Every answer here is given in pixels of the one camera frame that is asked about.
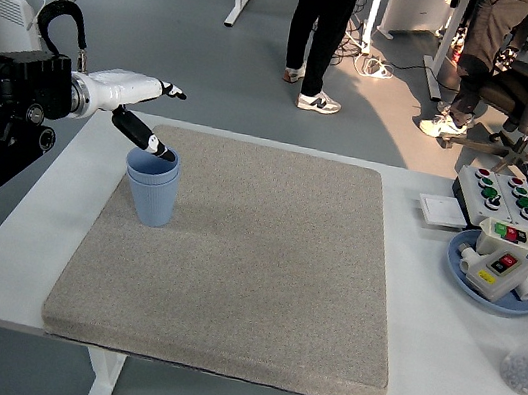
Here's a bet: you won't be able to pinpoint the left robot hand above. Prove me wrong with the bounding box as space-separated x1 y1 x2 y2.
74 64 191 164

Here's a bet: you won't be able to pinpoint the blue ribbed cup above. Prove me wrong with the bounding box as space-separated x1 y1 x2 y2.
118 167 181 231
123 142 184 190

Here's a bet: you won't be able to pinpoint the standing person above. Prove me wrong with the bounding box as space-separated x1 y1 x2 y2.
276 0 360 117

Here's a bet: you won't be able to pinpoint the grey-brown mat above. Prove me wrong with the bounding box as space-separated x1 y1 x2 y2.
34 109 426 395

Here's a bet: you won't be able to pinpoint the white table leg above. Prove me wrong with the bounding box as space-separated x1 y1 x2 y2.
78 345 127 395

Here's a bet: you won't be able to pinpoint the seated person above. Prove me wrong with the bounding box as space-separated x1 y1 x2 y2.
415 0 528 152

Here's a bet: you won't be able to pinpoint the blue plate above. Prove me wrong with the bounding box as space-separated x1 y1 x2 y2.
437 224 528 318

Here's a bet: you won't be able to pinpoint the white wall switch plate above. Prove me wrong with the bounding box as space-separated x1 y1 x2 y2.
414 191 470 231

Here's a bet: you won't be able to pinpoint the white switch, green red buttons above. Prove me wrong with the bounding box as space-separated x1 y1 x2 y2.
472 215 528 263

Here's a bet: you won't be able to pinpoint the white switch, red rocker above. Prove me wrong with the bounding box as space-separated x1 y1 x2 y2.
450 239 528 308

